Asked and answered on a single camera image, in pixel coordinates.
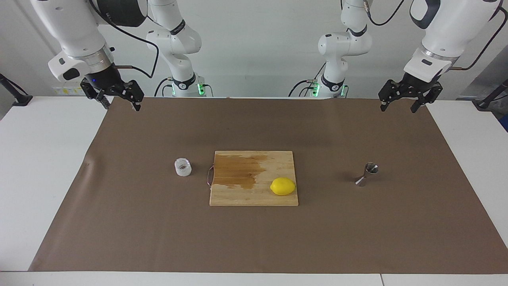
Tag black base power cable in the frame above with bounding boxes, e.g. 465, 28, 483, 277
289, 64, 327, 97
154, 77, 175, 97

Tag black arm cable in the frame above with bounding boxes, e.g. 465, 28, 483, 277
89, 0, 160, 79
363, 0, 508, 72

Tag steel double jigger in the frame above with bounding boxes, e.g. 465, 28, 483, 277
355, 162, 379, 187

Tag wooden cutting board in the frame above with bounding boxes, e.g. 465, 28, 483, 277
207, 150, 299, 207

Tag yellow lemon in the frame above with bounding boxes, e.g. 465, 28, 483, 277
270, 177, 296, 196

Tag white wall power strip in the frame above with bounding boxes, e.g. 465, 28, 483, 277
52, 81, 86, 96

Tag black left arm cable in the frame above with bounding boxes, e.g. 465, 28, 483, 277
363, 0, 508, 72

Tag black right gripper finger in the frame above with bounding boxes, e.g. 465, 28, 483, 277
81, 79, 112, 110
112, 79, 144, 112

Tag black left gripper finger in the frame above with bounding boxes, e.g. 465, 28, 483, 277
411, 85, 443, 114
378, 79, 402, 112

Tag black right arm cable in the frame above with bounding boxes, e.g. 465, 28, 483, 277
89, 0, 160, 79

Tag brown paper table mat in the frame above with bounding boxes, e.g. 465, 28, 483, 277
29, 97, 508, 274

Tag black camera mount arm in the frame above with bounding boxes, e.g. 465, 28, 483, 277
0, 73, 33, 106
475, 79, 508, 112

